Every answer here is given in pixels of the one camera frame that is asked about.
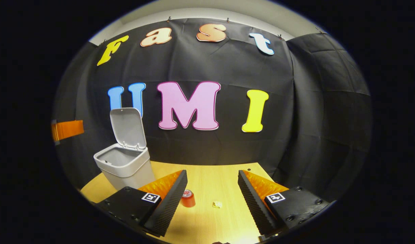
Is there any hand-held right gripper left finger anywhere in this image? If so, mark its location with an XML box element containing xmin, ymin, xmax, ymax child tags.
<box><xmin>94</xmin><ymin>169</ymin><xmax>188</xmax><ymax>238</ymax></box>

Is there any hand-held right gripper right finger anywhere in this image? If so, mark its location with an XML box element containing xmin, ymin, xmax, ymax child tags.
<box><xmin>237</xmin><ymin>169</ymin><xmax>331</xmax><ymax>239</ymax></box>

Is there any red pop can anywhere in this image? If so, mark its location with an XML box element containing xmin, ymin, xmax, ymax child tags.
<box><xmin>180</xmin><ymin>189</ymin><xmax>196</xmax><ymax>208</ymax></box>

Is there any white desktop garbage bin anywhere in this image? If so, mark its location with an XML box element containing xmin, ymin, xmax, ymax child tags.
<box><xmin>93</xmin><ymin>107</ymin><xmax>156</xmax><ymax>191</ymax></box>

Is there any wooden desktop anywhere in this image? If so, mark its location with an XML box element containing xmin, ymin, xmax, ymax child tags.
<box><xmin>80</xmin><ymin>161</ymin><xmax>279</xmax><ymax>244</ymax></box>

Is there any black backdrop cloth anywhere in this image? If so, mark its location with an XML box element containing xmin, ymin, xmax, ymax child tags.
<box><xmin>53</xmin><ymin>18</ymin><xmax>373</xmax><ymax>204</ymax></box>

